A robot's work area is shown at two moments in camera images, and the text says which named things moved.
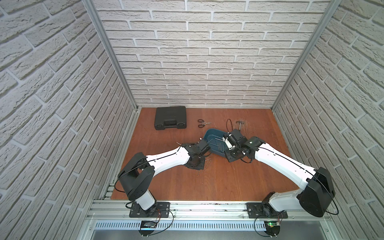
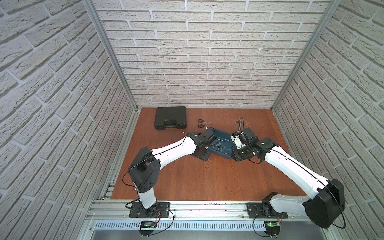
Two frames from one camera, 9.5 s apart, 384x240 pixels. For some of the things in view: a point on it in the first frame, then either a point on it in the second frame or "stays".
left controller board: (148, 224) stays
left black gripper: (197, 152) → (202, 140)
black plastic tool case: (171, 116) stays
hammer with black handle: (240, 122) stays
